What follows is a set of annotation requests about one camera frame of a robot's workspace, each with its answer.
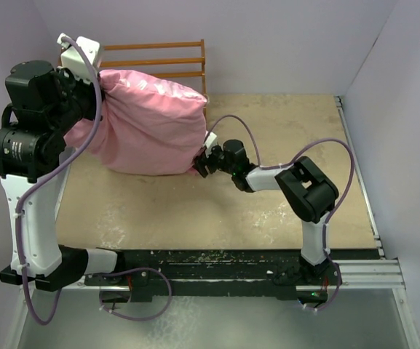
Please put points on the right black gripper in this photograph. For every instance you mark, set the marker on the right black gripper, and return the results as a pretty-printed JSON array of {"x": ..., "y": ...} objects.
[{"x": 201, "y": 167}]

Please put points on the pink pillowcase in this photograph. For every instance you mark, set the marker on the pink pillowcase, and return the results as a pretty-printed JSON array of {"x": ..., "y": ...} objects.
[{"x": 149, "y": 126}]

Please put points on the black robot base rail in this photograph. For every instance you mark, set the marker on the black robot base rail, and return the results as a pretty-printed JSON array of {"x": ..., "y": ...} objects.
[{"x": 279, "y": 273}]

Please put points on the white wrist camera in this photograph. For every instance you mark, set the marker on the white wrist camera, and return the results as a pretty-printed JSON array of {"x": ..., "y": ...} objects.
[
  {"x": 72, "y": 60},
  {"x": 211, "y": 140}
]

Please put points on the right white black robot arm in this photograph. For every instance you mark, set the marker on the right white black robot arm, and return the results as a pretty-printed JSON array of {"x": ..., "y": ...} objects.
[{"x": 309, "y": 192}]

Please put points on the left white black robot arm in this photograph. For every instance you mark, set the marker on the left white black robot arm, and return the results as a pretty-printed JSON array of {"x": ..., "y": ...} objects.
[{"x": 45, "y": 103}]

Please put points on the orange wooden rack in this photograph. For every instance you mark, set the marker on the orange wooden rack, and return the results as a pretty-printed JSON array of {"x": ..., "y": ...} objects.
[{"x": 177, "y": 60}]

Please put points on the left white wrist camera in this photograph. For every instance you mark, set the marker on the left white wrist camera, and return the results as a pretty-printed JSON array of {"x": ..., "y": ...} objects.
[{"x": 72, "y": 60}]

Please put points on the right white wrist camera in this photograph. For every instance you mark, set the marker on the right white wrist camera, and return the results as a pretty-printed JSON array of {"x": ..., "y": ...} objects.
[{"x": 211, "y": 140}]

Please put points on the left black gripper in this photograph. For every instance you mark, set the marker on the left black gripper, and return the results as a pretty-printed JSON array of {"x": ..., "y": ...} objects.
[{"x": 65, "y": 77}]

